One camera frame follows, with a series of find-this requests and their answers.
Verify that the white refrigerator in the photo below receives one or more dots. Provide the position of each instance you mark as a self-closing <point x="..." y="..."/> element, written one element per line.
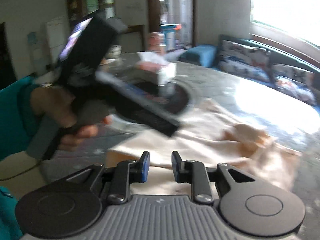
<point x="55" y="37"/>

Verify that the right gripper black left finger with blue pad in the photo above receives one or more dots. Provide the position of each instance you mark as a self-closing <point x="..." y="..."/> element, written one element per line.
<point x="71" y="205"/>

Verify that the water dispenser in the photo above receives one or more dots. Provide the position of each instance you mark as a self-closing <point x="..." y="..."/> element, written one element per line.
<point x="32" y="50"/>

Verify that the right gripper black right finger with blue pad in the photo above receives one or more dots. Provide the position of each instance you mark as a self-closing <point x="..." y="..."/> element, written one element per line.
<point x="246" y="203"/>

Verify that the person's left hand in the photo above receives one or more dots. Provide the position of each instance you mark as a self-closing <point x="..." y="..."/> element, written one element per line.
<point x="72" y="119"/>

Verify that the cream beige garment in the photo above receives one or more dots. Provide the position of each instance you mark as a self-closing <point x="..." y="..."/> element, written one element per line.
<point x="209" y="134"/>

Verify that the round black induction cooktop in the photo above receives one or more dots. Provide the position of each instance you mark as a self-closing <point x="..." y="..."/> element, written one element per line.
<point x="180" y="97"/>

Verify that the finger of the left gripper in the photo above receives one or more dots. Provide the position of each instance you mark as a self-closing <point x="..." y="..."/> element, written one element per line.
<point x="121" y="95"/>

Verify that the white tissue box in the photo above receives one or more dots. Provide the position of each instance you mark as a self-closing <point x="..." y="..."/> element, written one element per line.
<point x="154" y="68"/>

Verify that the butterfly print pillow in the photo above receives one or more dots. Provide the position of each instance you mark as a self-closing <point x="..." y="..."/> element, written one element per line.
<point x="244" y="61"/>
<point x="295" y="82"/>

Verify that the blue plastic storage cart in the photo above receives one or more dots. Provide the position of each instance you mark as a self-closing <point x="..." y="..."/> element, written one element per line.
<point x="169" y="31"/>

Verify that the butterfly print pillow left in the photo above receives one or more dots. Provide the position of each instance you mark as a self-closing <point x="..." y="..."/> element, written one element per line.
<point x="244" y="61"/>

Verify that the dark wooden glass cabinet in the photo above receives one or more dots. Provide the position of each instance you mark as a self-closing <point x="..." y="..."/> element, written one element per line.
<point x="79" y="9"/>

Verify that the butterfly print pillow right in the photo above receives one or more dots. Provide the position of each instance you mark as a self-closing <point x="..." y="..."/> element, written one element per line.
<point x="295" y="82"/>

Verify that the pink cat thermos jug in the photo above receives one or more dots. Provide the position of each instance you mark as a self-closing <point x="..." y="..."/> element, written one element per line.
<point x="157" y="43"/>

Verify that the blue cushion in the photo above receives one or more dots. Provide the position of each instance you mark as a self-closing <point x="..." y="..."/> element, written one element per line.
<point x="202" y="55"/>

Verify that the teal sofa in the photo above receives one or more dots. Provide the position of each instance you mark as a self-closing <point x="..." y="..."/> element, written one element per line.
<point x="277" y="56"/>

